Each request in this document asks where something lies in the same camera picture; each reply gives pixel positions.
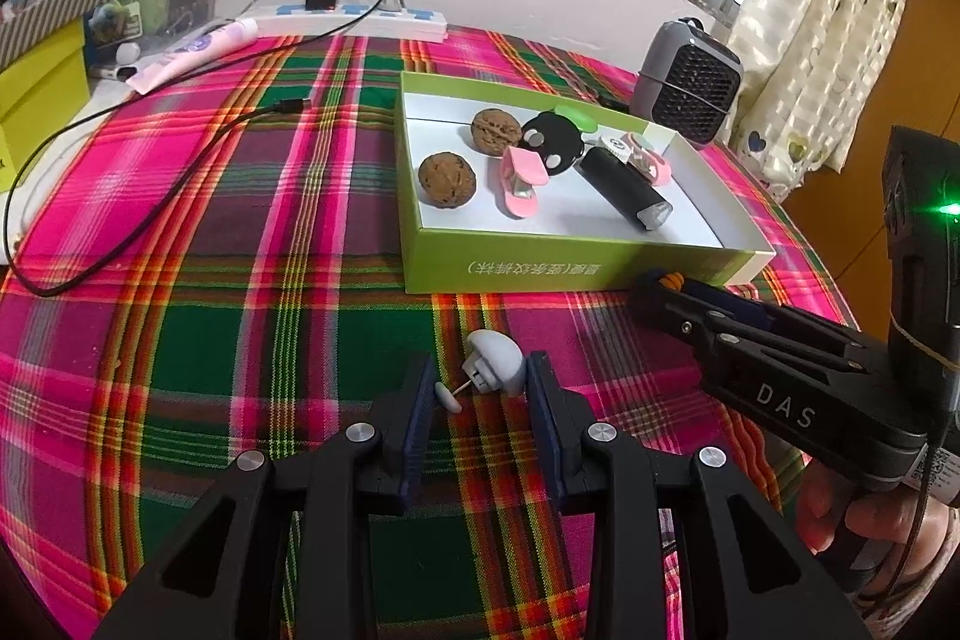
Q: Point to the green mushroom-shaped holder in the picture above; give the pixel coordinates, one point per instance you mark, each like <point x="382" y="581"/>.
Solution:
<point x="577" y="119"/>

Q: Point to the pink white tube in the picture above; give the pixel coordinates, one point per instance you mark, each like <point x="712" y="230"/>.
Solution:
<point x="202" y="44"/>

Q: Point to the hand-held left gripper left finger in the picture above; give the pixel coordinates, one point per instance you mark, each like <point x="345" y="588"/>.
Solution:
<point x="416" y="430"/>

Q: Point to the dark brown walnut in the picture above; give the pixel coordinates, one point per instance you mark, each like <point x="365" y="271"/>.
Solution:
<point x="448" y="180"/>

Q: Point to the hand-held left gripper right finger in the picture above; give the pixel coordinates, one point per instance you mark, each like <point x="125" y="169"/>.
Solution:
<point x="544" y="422"/>

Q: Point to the green and white cardboard box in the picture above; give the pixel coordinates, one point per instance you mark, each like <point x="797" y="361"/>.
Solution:
<point x="525" y="269"/>

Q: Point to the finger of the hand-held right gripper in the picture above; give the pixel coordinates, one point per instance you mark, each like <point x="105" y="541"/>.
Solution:
<point x="675" y="314"/>
<point x="742" y="308"/>

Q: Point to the wooden cabinet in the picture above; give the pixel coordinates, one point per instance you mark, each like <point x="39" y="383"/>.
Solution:
<point x="855" y="220"/>

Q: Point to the light ridged walnut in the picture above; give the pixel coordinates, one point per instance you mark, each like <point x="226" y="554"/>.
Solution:
<point x="495" y="130"/>

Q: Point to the pink clip case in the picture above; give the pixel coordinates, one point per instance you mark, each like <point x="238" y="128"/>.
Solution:
<point x="521" y="190"/>

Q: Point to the white round jar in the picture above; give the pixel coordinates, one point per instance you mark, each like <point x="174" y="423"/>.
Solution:
<point x="619" y="144"/>

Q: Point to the grey fan heater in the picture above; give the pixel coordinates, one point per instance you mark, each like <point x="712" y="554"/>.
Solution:
<point x="686" y="85"/>

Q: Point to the cream heart-print curtain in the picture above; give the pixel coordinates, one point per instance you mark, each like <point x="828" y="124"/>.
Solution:
<point x="817" y="10"/>

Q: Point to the person's right hand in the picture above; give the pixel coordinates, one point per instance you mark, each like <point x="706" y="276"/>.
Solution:
<point x="825" y="512"/>

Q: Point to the striped box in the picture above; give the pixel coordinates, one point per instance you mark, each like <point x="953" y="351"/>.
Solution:
<point x="52" y="10"/>

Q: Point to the white mushroom-shaped pin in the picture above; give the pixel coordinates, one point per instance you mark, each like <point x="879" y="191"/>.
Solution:
<point x="495" y="355"/>

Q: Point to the black round toy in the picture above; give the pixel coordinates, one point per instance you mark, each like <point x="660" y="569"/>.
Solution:
<point x="551" y="141"/>

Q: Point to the black flashlight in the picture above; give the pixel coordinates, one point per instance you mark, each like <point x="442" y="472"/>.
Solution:
<point x="619" y="183"/>

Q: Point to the white power strip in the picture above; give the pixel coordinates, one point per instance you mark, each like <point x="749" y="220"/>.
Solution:
<point x="360" y="21"/>

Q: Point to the yellow green box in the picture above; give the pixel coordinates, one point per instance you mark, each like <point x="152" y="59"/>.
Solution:
<point x="37" y="93"/>

